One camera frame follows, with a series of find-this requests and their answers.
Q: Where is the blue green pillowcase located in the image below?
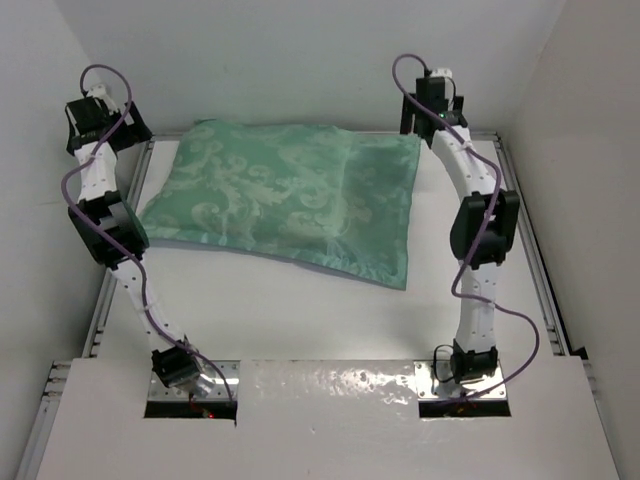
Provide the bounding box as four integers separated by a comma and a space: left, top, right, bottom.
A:
140, 120, 421, 290

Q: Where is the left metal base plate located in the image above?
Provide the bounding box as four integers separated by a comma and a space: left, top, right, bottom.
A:
147, 360, 240, 402

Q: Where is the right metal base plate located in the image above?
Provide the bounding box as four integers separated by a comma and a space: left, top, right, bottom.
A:
414, 360, 507, 402

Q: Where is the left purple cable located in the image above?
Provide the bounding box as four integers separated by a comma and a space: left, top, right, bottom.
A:
59, 63, 239, 406

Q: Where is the metal base plate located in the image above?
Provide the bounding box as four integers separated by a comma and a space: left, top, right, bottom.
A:
414, 360, 507, 402
147, 360, 240, 402

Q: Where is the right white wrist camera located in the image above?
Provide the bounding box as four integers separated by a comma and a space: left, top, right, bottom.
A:
429, 68, 453, 79

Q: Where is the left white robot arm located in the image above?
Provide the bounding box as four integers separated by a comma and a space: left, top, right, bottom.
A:
65, 94, 202, 393

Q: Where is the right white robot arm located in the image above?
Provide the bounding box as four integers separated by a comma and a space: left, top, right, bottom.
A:
400, 69, 520, 383

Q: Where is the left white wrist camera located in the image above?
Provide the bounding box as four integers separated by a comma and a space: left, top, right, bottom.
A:
87, 83, 120, 115

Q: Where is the white front cover board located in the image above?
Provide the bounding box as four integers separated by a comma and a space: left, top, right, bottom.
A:
38, 358, 617, 479

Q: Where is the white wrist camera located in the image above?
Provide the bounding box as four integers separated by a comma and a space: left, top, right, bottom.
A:
429, 68, 453, 79
87, 83, 120, 115

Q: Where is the aluminium table frame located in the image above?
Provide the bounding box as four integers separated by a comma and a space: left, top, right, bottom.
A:
31, 152, 591, 479

